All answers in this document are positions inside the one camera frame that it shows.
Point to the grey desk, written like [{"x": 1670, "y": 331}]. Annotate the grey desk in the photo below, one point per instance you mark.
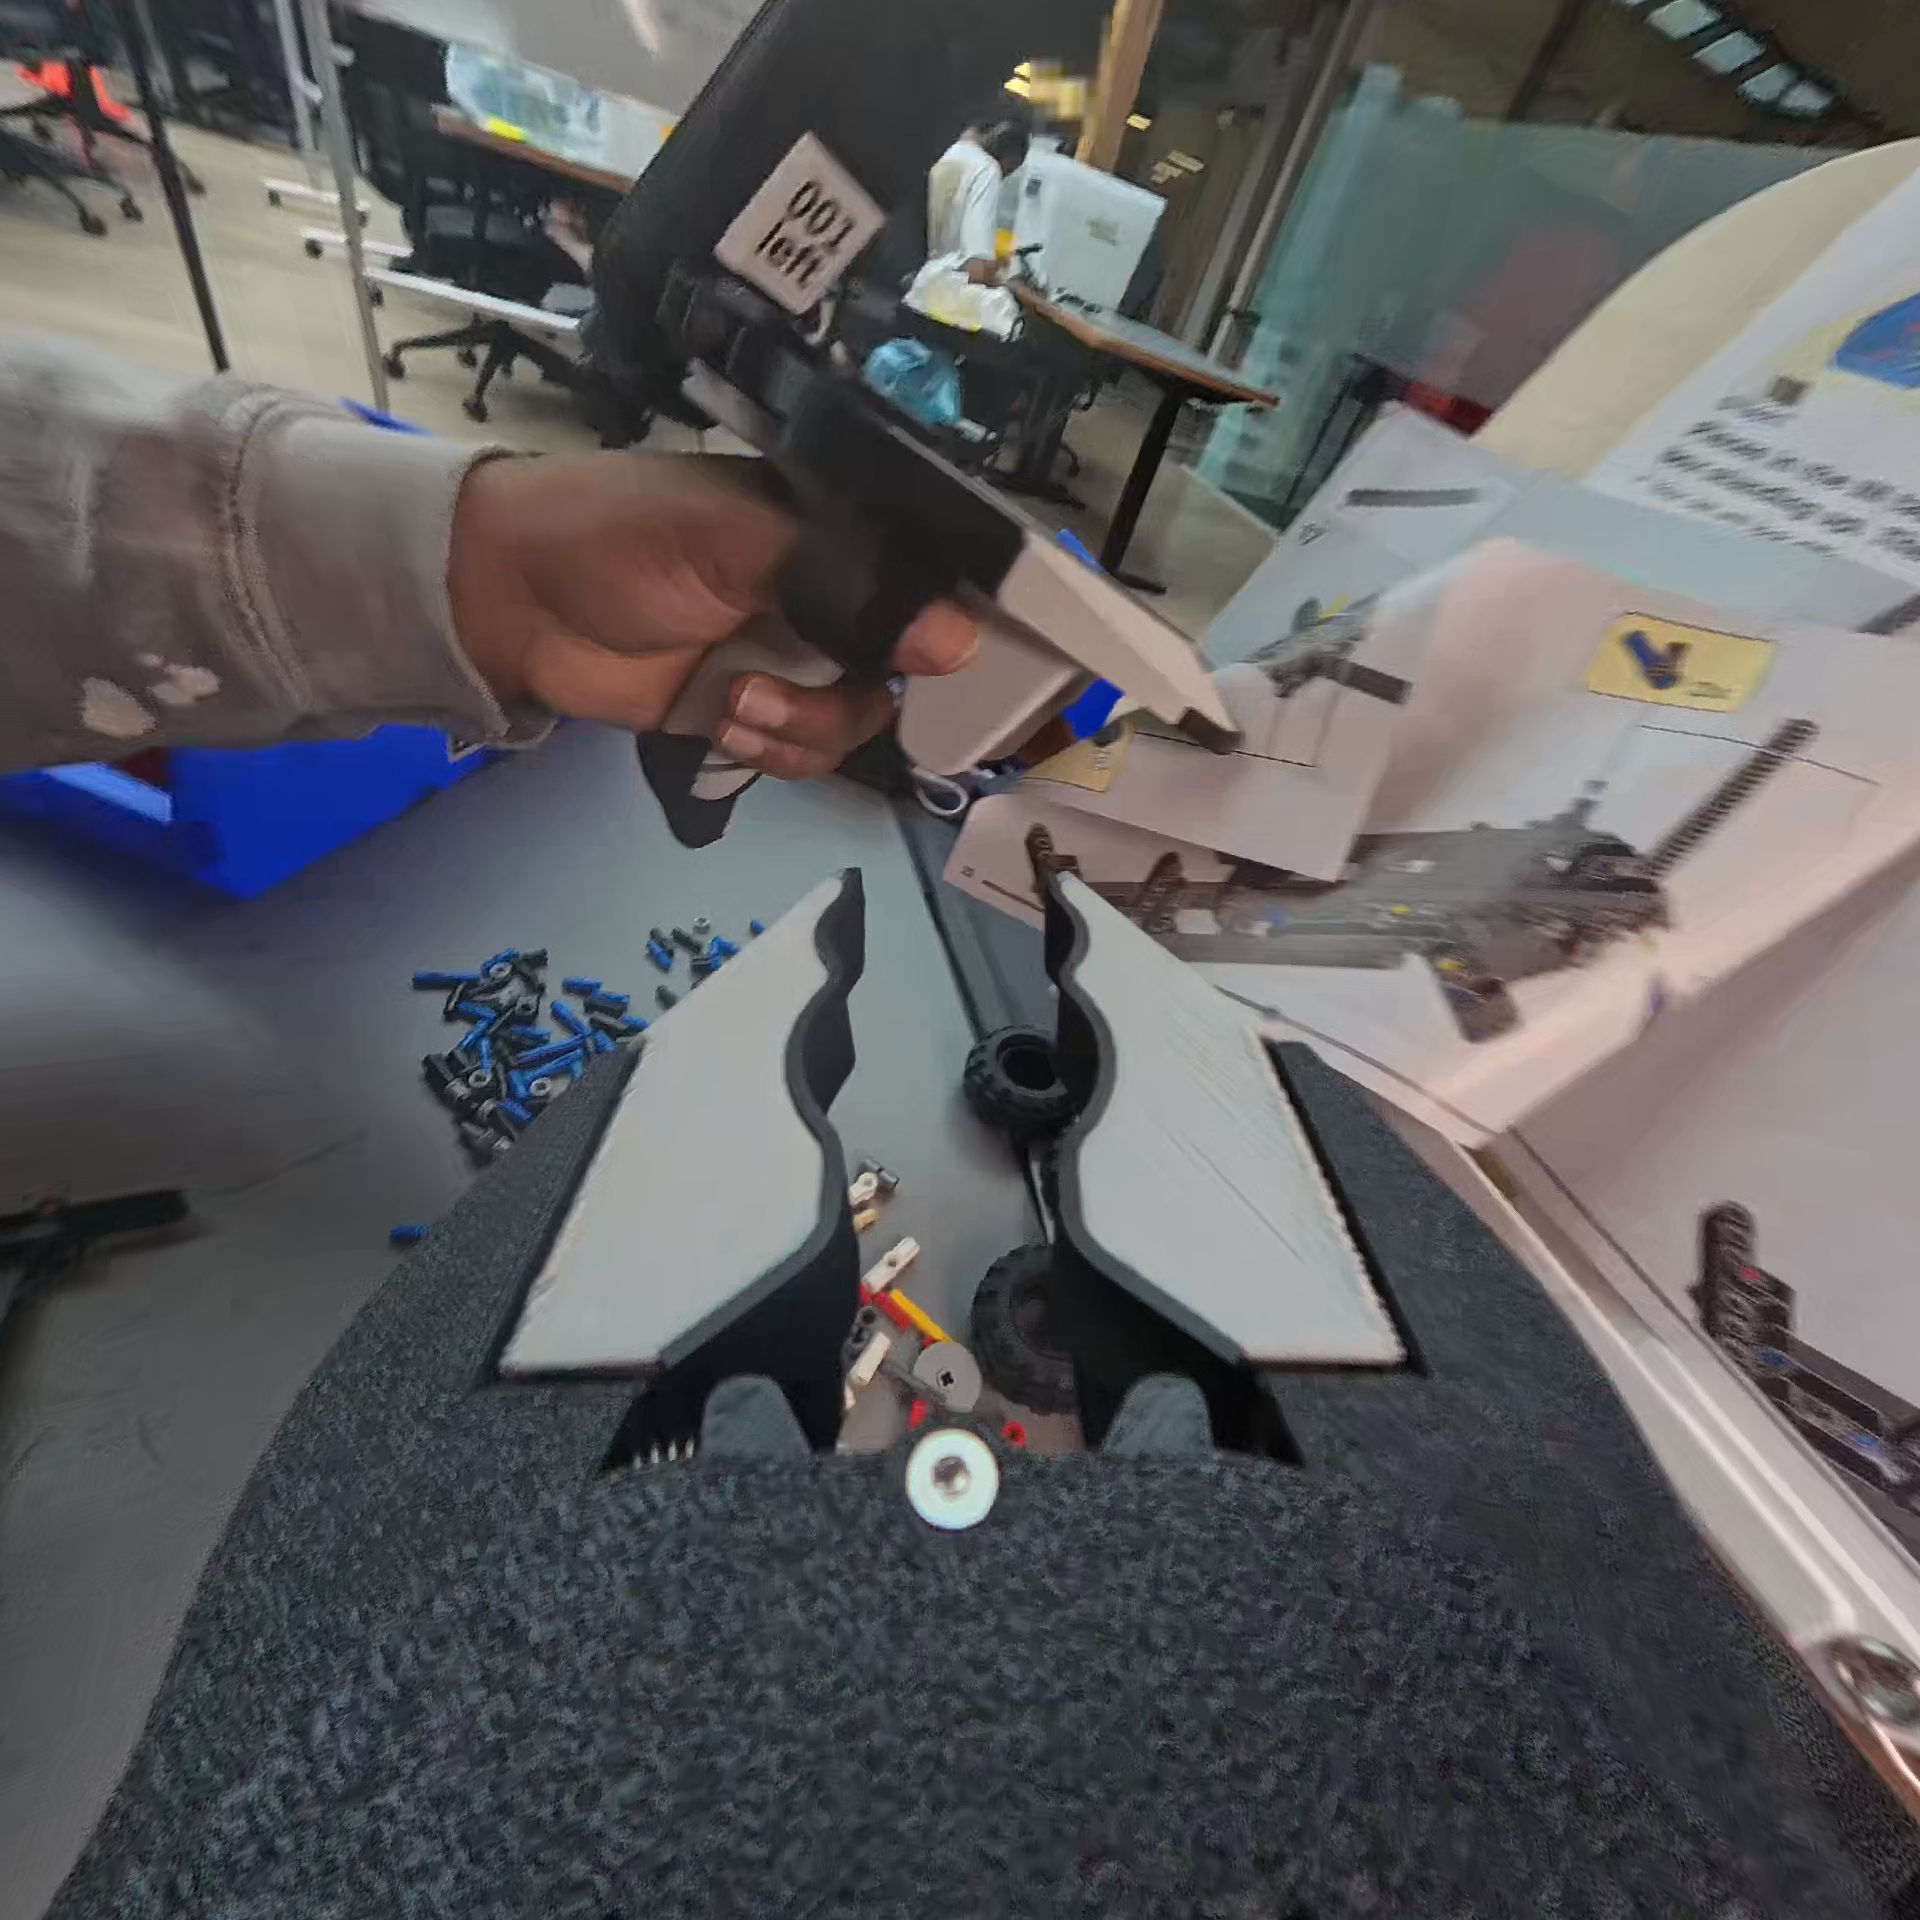
[{"x": 272, "y": 1019}]

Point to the pile of red white bricks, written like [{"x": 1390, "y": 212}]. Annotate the pile of red white bricks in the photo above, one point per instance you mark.
[{"x": 901, "y": 1291}]

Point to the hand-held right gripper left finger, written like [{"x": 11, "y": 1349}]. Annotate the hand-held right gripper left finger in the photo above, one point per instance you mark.
[{"x": 662, "y": 1200}]

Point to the person's left forearm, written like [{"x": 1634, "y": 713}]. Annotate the person's left forearm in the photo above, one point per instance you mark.
[{"x": 238, "y": 558}]

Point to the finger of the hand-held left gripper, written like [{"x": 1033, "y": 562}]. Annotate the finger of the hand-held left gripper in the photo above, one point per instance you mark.
[
  {"x": 1110, "y": 633},
  {"x": 1008, "y": 706}
]

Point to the blue plastic bin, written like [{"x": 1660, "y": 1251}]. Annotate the blue plastic bin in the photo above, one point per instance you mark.
[{"x": 272, "y": 794}]

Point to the black toy tyre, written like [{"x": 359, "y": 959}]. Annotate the black toy tyre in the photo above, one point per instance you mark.
[
  {"x": 1021, "y": 1322},
  {"x": 1021, "y": 1081}
]

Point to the person's left hand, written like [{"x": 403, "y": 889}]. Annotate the person's left hand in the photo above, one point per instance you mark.
[{"x": 585, "y": 586}]

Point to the wooden table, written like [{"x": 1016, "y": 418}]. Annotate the wooden table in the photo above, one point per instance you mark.
[{"x": 1158, "y": 362}]

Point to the black office chair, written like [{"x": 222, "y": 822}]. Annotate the black office chair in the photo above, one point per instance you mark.
[{"x": 481, "y": 274}]

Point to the pile of blue black pins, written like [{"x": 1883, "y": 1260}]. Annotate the pile of blue black pins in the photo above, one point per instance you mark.
[{"x": 539, "y": 1037}]

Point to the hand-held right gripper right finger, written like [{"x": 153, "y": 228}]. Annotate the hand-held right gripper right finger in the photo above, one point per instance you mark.
[{"x": 1231, "y": 1200}]

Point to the building instruction booklet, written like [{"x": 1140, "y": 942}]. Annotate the building instruction booklet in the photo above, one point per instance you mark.
[{"x": 1563, "y": 751}]

